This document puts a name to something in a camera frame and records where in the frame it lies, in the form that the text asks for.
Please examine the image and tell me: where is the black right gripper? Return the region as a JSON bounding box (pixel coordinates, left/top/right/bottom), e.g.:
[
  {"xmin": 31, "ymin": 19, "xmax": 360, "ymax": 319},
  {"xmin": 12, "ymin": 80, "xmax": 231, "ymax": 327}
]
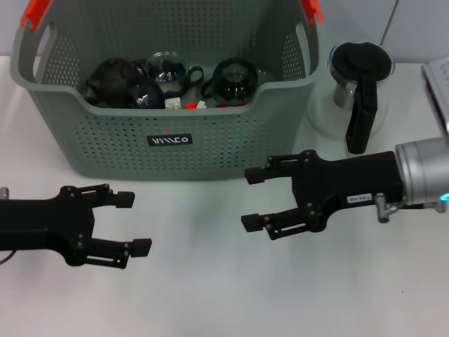
[{"xmin": 241, "ymin": 150, "xmax": 404, "ymax": 241}]

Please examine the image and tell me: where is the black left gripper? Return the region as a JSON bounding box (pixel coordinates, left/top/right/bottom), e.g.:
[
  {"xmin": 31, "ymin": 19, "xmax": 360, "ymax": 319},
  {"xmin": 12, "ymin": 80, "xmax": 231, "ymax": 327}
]
[{"xmin": 0, "ymin": 183, "xmax": 153, "ymax": 270}]

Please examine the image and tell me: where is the glass teacup with black base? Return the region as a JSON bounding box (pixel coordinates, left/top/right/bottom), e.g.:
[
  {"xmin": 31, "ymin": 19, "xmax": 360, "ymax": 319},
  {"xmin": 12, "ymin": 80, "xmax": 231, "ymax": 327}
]
[
  {"xmin": 144, "ymin": 51, "xmax": 205, "ymax": 103},
  {"xmin": 131, "ymin": 79, "xmax": 166, "ymax": 110},
  {"xmin": 201, "ymin": 58, "xmax": 259, "ymax": 107}
]

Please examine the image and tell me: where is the glass carafe with black lid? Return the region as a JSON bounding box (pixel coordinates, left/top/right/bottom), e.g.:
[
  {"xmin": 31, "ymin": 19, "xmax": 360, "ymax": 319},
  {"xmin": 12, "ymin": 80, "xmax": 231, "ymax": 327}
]
[{"xmin": 307, "ymin": 41, "xmax": 396, "ymax": 155}]

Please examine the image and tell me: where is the grey perforated storage basket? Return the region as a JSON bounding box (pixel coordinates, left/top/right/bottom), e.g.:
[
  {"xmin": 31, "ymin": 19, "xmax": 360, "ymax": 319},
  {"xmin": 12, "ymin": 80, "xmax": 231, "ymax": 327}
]
[{"xmin": 8, "ymin": 0, "xmax": 326, "ymax": 182}]

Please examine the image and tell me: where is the metal plug on right gripper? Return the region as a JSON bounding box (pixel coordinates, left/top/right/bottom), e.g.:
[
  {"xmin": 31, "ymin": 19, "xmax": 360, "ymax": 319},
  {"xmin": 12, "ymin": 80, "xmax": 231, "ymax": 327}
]
[{"xmin": 374, "ymin": 192, "xmax": 401, "ymax": 224}]

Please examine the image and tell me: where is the dark clay teapot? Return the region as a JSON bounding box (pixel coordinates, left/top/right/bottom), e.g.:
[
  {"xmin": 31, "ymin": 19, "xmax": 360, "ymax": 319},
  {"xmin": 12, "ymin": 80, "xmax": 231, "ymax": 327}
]
[{"xmin": 86, "ymin": 58, "xmax": 148, "ymax": 106}]

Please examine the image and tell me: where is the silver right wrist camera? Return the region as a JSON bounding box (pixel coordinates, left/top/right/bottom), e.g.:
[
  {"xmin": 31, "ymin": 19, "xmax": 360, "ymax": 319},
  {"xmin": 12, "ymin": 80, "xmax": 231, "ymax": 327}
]
[{"xmin": 420, "ymin": 55, "xmax": 449, "ymax": 136}]

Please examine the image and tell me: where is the orange basket handle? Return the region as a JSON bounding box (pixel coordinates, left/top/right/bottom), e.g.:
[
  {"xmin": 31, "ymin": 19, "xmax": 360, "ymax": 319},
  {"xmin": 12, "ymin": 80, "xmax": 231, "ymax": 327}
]
[{"xmin": 19, "ymin": 0, "xmax": 323, "ymax": 31}]

